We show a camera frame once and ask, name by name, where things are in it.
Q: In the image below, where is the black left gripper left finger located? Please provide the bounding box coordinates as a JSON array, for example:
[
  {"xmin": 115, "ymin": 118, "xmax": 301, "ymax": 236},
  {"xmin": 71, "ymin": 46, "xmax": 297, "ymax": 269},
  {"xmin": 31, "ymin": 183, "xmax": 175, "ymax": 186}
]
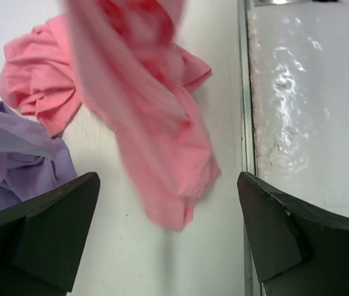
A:
[{"xmin": 0, "ymin": 172, "xmax": 101, "ymax": 296}]

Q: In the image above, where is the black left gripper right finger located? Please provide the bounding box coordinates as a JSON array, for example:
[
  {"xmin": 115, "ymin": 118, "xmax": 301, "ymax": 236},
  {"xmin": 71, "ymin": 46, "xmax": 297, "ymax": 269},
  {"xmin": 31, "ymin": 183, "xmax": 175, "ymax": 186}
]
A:
[{"xmin": 237, "ymin": 172, "xmax": 349, "ymax": 296}]

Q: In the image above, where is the purple t shirt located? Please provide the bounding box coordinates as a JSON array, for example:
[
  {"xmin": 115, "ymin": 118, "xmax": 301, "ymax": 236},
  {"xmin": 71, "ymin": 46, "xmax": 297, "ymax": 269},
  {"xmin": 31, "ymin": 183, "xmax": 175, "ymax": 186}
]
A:
[{"xmin": 0, "ymin": 101, "xmax": 77, "ymax": 210}]

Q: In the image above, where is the pink t shirt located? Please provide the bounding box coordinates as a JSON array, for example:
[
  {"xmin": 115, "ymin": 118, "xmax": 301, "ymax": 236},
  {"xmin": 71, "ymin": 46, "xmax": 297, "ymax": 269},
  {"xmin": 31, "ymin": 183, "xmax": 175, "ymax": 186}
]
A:
[{"xmin": 0, "ymin": 1, "xmax": 220, "ymax": 231}]

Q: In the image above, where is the metal base plate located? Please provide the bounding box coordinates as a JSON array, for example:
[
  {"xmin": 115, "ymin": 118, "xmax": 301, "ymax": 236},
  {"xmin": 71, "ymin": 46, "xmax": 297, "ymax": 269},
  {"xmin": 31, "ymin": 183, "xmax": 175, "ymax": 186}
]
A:
[{"xmin": 239, "ymin": 1, "xmax": 349, "ymax": 295}]

